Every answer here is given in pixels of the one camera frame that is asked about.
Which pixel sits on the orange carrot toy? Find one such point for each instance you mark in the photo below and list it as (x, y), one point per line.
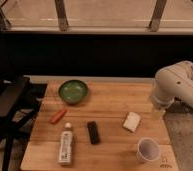
(57, 116)

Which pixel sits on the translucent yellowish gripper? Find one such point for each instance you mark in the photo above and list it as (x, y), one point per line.
(157, 113)

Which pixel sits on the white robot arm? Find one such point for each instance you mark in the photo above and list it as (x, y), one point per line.
(171, 82)

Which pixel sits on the white sponge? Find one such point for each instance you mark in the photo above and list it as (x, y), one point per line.
(132, 121)

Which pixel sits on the white bottle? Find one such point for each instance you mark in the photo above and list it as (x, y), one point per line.
(65, 152)

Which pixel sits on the green bowl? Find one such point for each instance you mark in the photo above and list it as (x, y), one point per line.
(73, 91)

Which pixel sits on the black eraser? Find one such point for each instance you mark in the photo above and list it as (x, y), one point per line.
(93, 132)

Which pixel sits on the white paper cup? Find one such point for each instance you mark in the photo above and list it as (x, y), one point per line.
(148, 150)

